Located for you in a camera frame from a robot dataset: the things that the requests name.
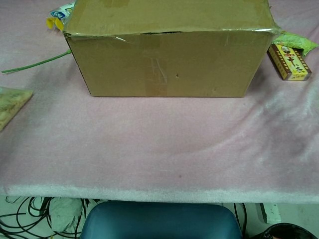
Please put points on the brown cardboard box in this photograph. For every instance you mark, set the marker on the brown cardboard box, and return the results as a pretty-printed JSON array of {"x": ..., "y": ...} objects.
[{"x": 164, "y": 64}]

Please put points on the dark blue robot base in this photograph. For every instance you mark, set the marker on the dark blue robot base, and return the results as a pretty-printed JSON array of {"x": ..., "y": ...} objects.
[{"x": 162, "y": 221}]

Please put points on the pink table cloth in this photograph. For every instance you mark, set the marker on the pink table cloth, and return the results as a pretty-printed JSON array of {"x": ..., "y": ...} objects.
[{"x": 149, "y": 149}]

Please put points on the white crumpled plastic bag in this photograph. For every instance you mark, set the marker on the white crumpled plastic bag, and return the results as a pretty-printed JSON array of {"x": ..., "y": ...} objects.
[{"x": 64, "y": 214}]

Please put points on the red yellow spice box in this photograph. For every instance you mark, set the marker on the red yellow spice box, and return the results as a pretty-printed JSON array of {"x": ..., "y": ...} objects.
[{"x": 290, "y": 63}]

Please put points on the white blue yellow roll pack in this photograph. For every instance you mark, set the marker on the white blue yellow roll pack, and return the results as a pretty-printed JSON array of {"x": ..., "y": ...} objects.
[{"x": 58, "y": 16}]

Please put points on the white table leg foot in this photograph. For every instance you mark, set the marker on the white table leg foot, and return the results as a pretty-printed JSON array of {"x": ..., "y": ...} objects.
[{"x": 270, "y": 212}]

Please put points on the beige clear snack packet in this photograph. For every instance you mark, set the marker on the beige clear snack packet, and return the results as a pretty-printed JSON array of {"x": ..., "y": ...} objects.
[{"x": 10, "y": 104}]

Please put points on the light green snack packet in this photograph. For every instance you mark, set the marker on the light green snack packet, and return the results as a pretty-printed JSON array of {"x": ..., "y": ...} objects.
[{"x": 296, "y": 41}]

